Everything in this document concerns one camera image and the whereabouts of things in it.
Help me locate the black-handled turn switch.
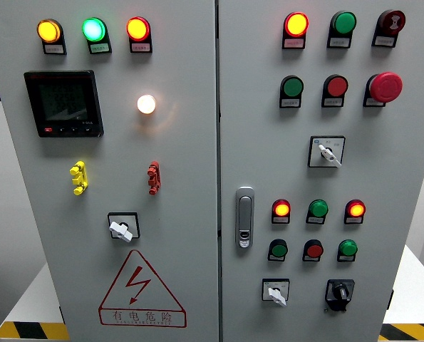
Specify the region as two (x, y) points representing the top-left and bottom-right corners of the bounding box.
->
(324, 279), (356, 314)

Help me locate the pale grey cabinet door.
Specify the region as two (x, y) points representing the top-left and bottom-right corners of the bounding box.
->
(0, 0), (220, 342)

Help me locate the silver door lock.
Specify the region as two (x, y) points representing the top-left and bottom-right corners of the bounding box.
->
(234, 186), (256, 249)

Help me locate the small red lamp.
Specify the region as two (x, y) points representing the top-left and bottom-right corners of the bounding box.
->
(345, 199), (367, 218)
(272, 199), (291, 217)

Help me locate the white lamp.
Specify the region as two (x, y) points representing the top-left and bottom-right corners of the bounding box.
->
(136, 93), (157, 115)

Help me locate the small green push button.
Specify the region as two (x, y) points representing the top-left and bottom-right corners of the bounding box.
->
(269, 239), (289, 259)

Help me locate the small green lamp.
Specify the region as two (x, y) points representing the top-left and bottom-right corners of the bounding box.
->
(308, 199), (329, 218)
(338, 239), (358, 258)

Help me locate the large green push button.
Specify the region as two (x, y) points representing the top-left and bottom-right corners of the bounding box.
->
(281, 75), (305, 98)

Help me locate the small red push button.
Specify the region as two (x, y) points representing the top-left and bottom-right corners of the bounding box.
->
(304, 239), (325, 259)

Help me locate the large red push button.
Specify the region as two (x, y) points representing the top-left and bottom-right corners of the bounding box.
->
(324, 74), (349, 98)

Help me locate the large red lamp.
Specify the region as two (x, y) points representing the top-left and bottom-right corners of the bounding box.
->
(284, 11), (310, 37)
(125, 16), (151, 43)

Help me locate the red warning triangle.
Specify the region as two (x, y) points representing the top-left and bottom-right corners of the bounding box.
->
(98, 249), (188, 329)

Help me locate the black display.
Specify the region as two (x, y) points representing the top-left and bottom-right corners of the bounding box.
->
(23, 69), (105, 138)

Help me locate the pale grey door with lock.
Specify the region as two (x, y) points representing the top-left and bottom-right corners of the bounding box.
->
(217, 0), (424, 342)

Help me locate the large lit green lamp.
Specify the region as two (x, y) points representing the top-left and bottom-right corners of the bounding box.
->
(81, 17), (108, 43)

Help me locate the large red stop button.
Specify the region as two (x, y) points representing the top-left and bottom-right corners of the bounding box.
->
(368, 71), (404, 104)

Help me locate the large dark green lamp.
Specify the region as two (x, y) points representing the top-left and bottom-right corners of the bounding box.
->
(331, 11), (358, 36)

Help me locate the large yellow lamp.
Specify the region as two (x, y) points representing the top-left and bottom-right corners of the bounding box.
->
(36, 19), (62, 44)

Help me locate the dark red buzzer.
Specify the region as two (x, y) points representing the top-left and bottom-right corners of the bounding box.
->
(378, 9), (407, 36)

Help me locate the black and yellow striped tape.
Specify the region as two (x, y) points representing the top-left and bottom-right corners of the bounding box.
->
(0, 322), (71, 342)
(378, 323), (424, 342)

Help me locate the small red handle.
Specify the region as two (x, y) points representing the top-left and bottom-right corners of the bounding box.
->
(147, 160), (162, 196)

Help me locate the white-handled switch, black plate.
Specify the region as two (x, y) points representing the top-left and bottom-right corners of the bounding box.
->
(107, 212), (141, 244)

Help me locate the large white-handled turn switch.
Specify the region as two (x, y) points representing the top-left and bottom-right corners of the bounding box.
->
(307, 135), (346, 169)

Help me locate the small yellow handle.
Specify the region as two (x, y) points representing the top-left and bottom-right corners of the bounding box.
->
(69, 160), (90, 196)

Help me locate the small white-handled turn switch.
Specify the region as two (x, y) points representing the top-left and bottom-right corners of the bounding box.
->
(262, 278), (291, 308)

